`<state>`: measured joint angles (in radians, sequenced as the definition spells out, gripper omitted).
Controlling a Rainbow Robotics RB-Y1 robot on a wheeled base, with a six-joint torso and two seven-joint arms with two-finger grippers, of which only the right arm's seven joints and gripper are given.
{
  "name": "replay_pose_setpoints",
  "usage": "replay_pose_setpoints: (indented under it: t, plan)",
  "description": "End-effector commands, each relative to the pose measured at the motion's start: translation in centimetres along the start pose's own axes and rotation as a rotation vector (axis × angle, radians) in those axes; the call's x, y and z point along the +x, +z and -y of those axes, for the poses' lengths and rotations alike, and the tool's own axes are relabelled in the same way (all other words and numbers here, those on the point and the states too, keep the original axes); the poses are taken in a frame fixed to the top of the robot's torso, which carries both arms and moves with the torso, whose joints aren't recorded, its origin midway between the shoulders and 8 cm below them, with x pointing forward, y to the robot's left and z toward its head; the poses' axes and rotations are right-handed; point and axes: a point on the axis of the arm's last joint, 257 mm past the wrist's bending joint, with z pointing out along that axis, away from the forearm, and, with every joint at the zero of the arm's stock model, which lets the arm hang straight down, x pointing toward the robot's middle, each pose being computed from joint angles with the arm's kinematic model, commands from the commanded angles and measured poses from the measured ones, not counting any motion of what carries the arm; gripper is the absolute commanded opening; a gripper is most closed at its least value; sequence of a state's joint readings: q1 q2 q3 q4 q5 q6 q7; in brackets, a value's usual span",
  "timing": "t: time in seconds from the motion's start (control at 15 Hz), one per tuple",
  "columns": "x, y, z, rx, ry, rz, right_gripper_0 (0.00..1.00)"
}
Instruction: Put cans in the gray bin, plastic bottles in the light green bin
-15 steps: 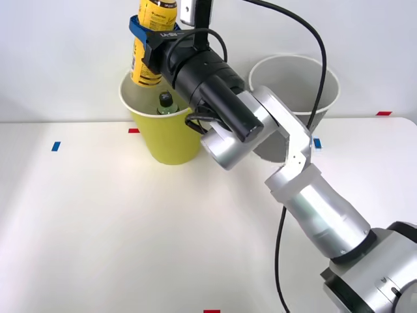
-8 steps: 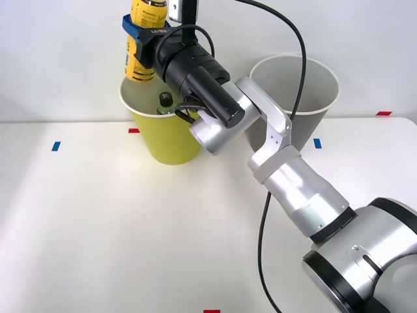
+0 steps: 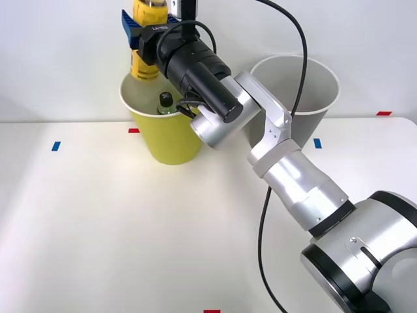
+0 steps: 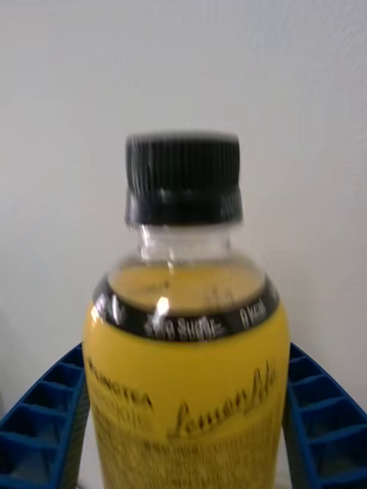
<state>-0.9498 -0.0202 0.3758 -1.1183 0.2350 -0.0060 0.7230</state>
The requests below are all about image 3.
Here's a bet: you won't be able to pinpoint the grey plastic waste bin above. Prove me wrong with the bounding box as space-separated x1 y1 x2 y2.
250 54 340 149

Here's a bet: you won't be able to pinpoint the clear bottle with black cap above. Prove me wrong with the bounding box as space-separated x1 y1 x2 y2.
156 91 179 115

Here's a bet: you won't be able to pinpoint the yellow-green plastic waste bin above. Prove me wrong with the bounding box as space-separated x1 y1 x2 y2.
119 70 203 166

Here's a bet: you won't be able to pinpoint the yellow drink can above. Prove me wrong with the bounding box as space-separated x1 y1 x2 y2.
130 0 170 81

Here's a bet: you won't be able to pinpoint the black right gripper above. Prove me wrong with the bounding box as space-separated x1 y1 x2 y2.
121 8 199 66

